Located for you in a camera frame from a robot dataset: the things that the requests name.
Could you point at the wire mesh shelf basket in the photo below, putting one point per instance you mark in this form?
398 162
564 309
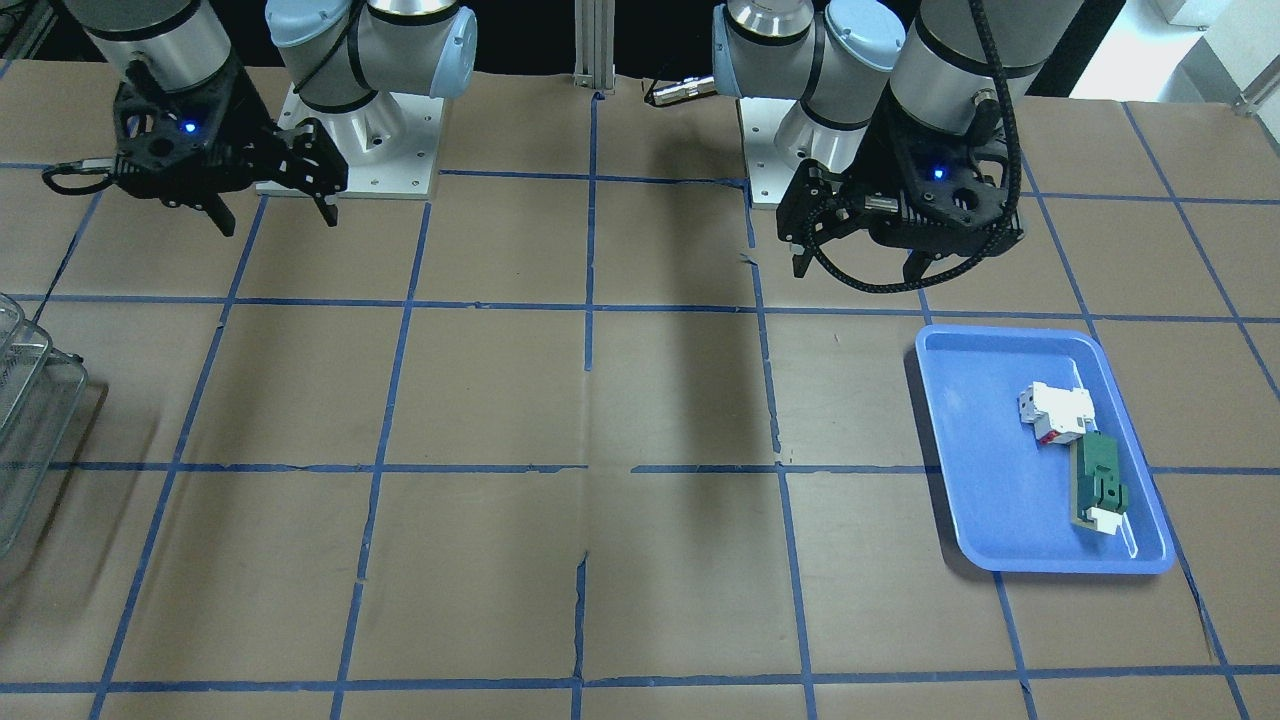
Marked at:
40 389

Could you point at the blue plastic tray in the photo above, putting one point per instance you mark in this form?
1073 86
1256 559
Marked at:
1010 496

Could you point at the aluminium frame post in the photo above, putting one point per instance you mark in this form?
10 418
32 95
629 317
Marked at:
593 30

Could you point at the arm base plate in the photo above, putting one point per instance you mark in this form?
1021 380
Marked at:
390 150
776 135

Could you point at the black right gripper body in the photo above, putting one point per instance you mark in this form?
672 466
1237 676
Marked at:
247 127

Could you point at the silver cable connector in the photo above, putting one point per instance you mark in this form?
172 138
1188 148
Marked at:
687 90

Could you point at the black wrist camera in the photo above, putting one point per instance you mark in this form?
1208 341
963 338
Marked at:
945 204
178 149

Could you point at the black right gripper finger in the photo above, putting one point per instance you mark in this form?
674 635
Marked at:
219 214
327 205

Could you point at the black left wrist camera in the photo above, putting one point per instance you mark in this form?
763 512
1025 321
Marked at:
945 204

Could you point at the green terminal block module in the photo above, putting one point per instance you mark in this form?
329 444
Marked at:
1099 495

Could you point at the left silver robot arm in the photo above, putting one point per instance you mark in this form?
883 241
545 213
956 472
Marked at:
839 60

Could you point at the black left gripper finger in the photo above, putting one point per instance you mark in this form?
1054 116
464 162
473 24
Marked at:
917 264
802 257

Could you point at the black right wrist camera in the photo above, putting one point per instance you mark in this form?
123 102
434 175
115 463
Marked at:
178 149

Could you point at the white red circuit breaker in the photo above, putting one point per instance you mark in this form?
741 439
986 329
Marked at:
1057 416

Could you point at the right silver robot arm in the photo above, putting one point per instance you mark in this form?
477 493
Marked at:
339 55

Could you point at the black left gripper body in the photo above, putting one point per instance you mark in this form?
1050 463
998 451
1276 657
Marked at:
868 163

